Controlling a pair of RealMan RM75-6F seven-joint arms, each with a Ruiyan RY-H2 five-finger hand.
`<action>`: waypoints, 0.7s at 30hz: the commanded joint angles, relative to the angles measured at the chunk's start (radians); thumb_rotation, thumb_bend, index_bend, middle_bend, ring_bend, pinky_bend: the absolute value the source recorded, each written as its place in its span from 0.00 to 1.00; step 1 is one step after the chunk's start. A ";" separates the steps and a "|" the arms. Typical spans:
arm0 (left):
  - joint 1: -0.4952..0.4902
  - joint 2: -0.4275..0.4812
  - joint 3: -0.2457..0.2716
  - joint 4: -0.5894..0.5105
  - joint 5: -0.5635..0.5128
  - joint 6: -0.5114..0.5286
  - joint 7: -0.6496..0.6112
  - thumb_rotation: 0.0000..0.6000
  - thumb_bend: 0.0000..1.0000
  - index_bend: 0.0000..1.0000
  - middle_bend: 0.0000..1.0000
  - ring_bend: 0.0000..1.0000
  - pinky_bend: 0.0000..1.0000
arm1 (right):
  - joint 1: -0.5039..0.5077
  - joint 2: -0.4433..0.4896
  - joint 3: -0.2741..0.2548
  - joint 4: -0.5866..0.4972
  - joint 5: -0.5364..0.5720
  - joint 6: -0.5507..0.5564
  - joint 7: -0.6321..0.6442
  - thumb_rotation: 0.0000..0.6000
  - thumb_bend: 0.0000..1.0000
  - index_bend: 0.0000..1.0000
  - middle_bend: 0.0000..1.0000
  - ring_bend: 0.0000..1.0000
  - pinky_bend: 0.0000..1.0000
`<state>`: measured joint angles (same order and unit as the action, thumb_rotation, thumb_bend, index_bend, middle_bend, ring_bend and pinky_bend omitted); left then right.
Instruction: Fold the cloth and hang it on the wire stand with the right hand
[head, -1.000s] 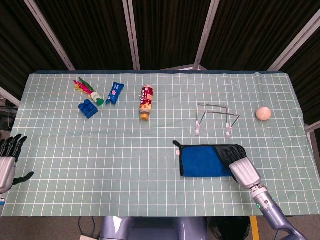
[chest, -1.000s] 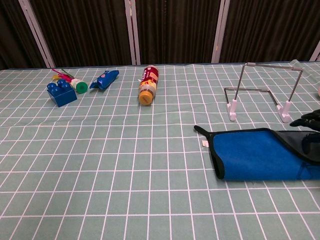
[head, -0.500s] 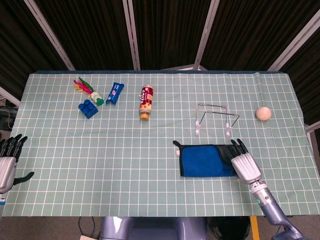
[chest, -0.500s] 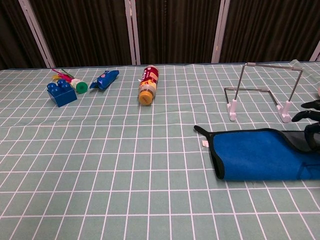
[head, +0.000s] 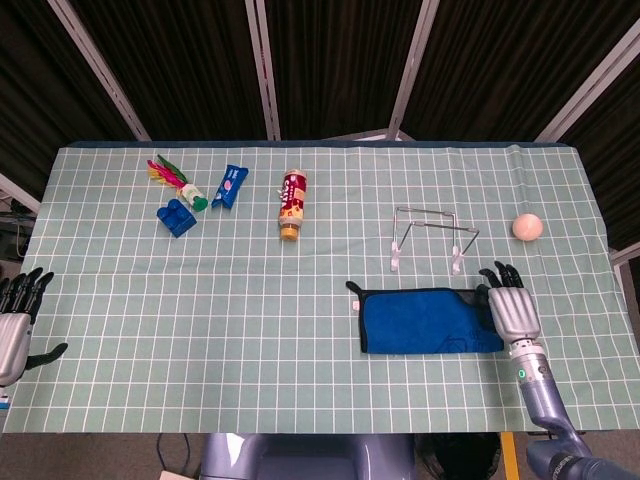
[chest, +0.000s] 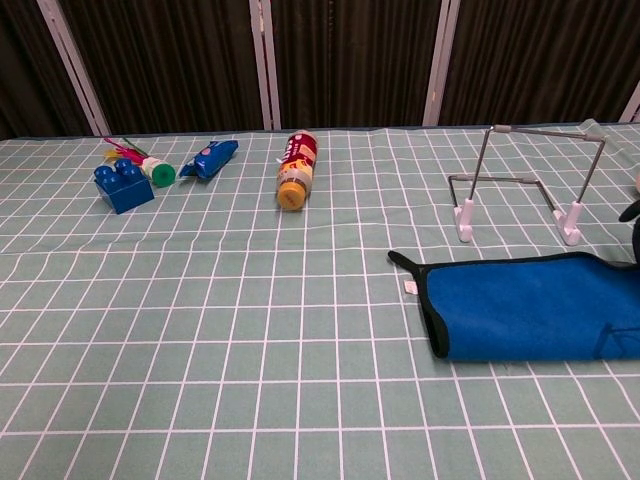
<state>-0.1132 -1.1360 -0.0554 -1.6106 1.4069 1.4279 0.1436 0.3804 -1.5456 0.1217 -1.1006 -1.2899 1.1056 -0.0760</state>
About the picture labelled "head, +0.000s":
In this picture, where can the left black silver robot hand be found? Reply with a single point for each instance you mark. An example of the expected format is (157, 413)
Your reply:
(11, 342)

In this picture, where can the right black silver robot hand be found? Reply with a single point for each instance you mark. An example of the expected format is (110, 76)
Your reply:
(515, 315)

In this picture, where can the dark blue cloth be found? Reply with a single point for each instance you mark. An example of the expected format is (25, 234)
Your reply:
(410, 320)

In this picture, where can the green grid-patterned table mat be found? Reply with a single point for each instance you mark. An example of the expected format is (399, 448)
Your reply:
(200, 325)

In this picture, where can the peach pink ball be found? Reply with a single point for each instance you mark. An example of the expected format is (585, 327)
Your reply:
(527, 227)

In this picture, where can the blue toy brick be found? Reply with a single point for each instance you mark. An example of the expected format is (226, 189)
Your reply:
(175, 219)

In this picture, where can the brown cardboard piece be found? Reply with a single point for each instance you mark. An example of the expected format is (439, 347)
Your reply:
(175, 476)

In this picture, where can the colourful feather shuttlecock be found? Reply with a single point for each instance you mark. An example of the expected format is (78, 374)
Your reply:
(192, 194)

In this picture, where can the red yellow sauce bottle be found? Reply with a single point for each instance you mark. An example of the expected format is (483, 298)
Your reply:
(292, 205)

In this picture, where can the purple robot torso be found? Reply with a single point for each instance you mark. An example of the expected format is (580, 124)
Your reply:
(300, 457)

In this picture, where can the blue snack packet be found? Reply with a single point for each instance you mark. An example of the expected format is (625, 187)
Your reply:
(229, 187)

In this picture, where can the black pleated curtain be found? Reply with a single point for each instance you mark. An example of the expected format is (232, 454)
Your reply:
(340, 60)

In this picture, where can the white aluminium frame post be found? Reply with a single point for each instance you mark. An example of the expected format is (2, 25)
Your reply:
(263, 70)
(20, 196)
(413, 70)
(627, 254)
(102, 72)
(590, 87)

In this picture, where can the white aluminium frame crossbar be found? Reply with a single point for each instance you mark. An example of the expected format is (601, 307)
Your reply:
(370, 135)

